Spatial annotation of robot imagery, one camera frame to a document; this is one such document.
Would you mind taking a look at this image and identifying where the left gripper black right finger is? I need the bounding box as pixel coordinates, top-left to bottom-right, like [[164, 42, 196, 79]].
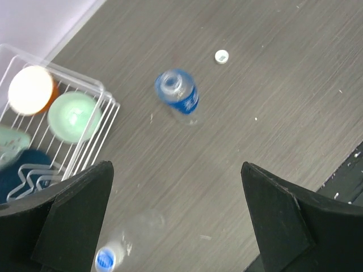
[[241, 161, 362, 271]]

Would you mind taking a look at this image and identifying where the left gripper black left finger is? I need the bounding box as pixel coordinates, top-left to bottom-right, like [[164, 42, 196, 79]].
[[1, 161, 113, 271]]

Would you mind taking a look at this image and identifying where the blue pocari sweat cap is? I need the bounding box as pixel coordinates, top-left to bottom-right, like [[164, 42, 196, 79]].
[[95, 246, 116, 272]]

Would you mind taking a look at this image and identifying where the clear unlabelled plastic bottle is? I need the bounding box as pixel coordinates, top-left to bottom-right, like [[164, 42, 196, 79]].
[[100, 209, 166, 271]]

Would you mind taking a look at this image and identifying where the blue labelled plastic bottle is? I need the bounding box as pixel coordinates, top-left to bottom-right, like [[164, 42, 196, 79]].
[[154, 69, 200, 125]]

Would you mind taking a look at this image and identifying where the plain white bottle cap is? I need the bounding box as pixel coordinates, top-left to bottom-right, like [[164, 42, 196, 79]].
[[214, 49, 229, 64]]

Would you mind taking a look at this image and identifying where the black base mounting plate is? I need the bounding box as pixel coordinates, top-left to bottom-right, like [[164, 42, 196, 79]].
[[316, 142, 363, 207]]

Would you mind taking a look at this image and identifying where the dark blue plate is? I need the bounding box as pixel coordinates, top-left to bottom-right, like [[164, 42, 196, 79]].
[[1, 149, 52, 204]]

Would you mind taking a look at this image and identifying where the mint green plate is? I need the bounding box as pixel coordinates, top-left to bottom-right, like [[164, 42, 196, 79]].
[[1, 125, 31, 170]]

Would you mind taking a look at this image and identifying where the mint green bowl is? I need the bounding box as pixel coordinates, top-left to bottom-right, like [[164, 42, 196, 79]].
[[47, 91, 102, 144]]

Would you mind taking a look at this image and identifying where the orange white bowl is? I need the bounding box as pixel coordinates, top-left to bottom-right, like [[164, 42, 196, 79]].
[[8, 66, 60, 116]]

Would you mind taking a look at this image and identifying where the white wire dish rack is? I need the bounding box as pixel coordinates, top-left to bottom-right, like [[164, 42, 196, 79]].
[[1, 44, 120, 203]]

